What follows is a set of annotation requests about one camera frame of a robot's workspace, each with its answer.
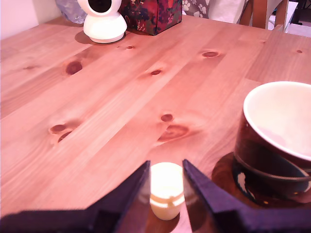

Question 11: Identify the dark floral mug white handle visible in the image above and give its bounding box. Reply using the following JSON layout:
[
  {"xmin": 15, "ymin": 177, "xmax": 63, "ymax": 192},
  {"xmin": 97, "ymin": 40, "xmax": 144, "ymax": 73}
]
[{"xmin": 232, "ymin": 81, "xmax": 311, "ymax": 207}]

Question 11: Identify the dark floral tissue box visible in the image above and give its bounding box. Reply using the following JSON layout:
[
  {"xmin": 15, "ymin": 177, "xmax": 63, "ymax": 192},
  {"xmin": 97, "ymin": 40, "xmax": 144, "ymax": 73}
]
[{"xmin": 118, "ymin": 0, "xmax": 183, "ymax": 36}]

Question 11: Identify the grey paw print cloth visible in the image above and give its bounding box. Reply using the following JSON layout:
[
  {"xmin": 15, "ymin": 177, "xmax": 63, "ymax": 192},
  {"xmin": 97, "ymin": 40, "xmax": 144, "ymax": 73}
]
[{"xmin": 182, "ymin": 0, "xmax": 211, "ymax": 19}]

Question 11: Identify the white cloth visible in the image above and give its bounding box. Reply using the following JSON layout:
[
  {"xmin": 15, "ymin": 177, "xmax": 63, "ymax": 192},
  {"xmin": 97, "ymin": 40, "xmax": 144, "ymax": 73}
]
[{"xmin": 208, "ymin": 0, "xmax": 249, "ymax": 24}]

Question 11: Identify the small white round camera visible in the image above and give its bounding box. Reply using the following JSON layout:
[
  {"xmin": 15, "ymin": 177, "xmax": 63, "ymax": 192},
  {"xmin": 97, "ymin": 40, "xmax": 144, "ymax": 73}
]
[{"xmin": 83, "ymin": 0, "xmax": 128, "ymax": 44}]

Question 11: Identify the wooden chair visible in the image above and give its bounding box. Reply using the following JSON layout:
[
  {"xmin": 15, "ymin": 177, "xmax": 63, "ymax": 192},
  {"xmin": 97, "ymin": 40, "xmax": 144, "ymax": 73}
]
[{"xmin": 239, "ymin": 0, "xmax": 290, "ymax": 31}]

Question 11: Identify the large clear water bottle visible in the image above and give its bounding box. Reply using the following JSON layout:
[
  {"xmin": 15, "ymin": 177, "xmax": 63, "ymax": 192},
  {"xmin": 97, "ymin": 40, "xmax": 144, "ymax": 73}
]
[{"xmin": 55, "ymin": 0, "xmax": 87, "ymax": 24}]

